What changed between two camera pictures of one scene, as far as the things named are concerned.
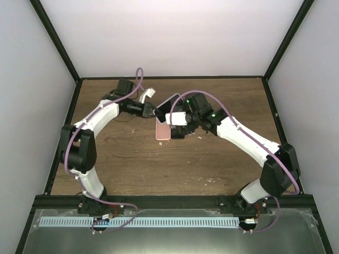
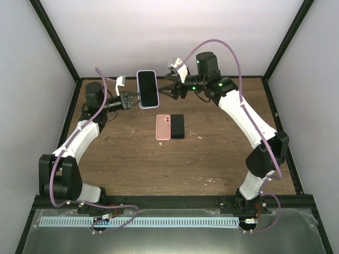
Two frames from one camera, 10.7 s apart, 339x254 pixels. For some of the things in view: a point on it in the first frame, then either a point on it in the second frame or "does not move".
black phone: [166, 107] to [148, 88]
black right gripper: [185, 105] to [172, 88]
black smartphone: [177, 133] does not move
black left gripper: [146, 109] to [126, 99]
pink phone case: [162, 130] does not move
